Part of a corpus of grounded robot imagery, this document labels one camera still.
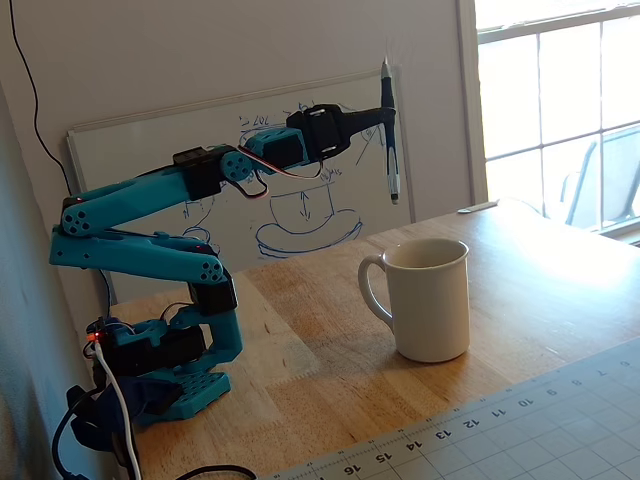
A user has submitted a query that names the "cream ceramic mug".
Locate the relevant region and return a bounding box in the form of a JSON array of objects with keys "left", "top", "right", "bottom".
[{"left": 357, "top": 237, "right": 471, "bottom": 363}]

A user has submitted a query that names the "whiteboard with blue writing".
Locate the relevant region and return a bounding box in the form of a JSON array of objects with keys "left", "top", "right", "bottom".
[{"left": 66, "top": 67, "right": 415, "bottom": 305}]

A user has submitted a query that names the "grey cutting mat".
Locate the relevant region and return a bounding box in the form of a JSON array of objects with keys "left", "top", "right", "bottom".
[{"left": 259, "top": 337, "right": 640, "bottom": 480}]

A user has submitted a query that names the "black and blue pen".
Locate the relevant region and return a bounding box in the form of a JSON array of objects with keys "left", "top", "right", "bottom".
[{"left": 378, "top": 55, "right": 402, "bottom": 207}]

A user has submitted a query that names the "thick black cable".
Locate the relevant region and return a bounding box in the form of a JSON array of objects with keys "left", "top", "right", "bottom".
[{"left": 52, "top": 383, "right": 259, "bottom": 480}]

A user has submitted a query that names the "thin black wall cable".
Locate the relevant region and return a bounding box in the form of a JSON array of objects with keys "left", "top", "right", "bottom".
[{"left": 8, "top": 0, "right": 74, "bottom": 197}]

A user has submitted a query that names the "red white black servo wire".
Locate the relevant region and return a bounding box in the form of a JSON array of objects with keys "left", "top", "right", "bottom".
[{"left": 233, "top": 144, "right": 327, "bottom": 201}]

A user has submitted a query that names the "blue table clamp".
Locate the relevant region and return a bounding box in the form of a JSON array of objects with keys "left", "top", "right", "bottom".
[{"left": 69, "top": 375, "right": 185, "bottom": 454}]

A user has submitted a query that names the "outdoor mesh chair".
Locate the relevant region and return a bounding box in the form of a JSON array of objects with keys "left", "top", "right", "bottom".
[{"left": 558, "top": 124, "right": 640, "bottom": 232}]

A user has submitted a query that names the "white cable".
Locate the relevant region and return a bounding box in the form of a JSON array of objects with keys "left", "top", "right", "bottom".
[{"left": 93, "top": 343, "right": 145, "bottom": 480}]

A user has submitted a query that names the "small white flat strip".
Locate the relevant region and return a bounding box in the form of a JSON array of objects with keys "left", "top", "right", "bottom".
[{"left": 456, "top": 200, "right": 499, "bottom": 216}]

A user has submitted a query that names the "white framed window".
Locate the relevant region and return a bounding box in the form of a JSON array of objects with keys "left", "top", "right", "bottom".
[{"left": 455, "top": 0, "right": 640, "bottom": 247}]

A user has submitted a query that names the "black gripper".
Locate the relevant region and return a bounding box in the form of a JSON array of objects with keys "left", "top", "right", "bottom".
[{"left": 285, "top": 103, "right": 397, "bottom": 162}]

